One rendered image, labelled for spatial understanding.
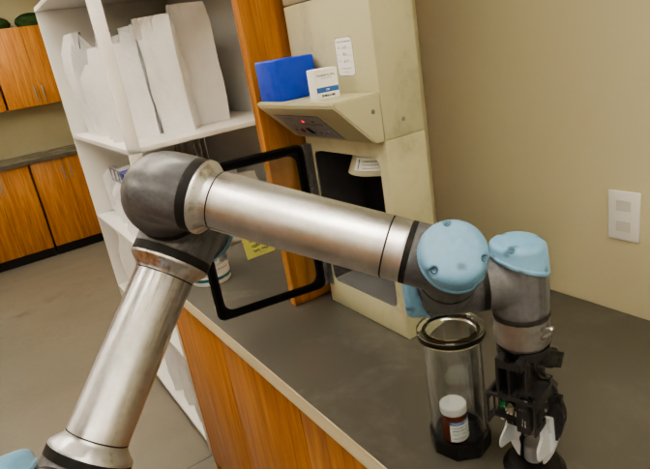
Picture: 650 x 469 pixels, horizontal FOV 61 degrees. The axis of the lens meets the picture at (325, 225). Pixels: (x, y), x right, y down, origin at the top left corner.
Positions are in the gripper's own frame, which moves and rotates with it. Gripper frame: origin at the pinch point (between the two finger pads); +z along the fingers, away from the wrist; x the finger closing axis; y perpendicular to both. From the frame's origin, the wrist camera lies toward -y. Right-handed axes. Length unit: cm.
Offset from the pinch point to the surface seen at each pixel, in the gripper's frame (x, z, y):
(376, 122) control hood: -39, -46, -23
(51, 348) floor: -336, 99, -36
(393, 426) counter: -25.4, 5.2, 2.0
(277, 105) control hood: -63, -51, -19
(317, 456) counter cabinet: -50, 25, 0
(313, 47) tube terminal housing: -60, -62, -30
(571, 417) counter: 0.2, 5.2, -15.8
